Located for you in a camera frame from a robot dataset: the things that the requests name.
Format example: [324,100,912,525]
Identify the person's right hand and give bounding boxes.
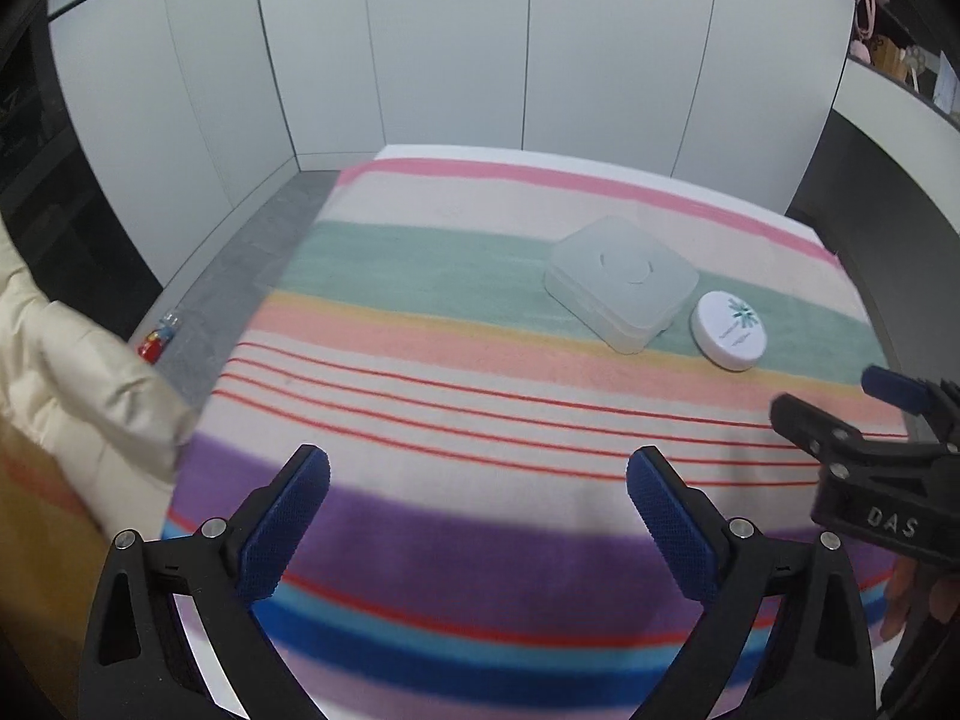
[880,556,960,642]

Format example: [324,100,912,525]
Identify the brown cardboard box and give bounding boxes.
[2,424,107,642]

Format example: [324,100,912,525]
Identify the white round tin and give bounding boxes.
[690,291,768,372]

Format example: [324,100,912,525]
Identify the translucent square plastic case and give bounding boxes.
[544,216,700,355]

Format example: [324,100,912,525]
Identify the cream padded armchair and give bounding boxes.
[2,234,197,539]

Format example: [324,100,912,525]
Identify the red small floor bottle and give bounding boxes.
[137,310,181,364]

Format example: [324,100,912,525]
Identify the tan box on shelf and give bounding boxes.
[869,34,924,89]

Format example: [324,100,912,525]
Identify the striped colourful cloth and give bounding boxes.
[159,156,913,720]

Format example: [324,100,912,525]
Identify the pink bag on shelf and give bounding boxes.
[850,0,889,64]

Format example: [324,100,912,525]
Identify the black glass cabinet panel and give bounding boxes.
[2,15,161,340]

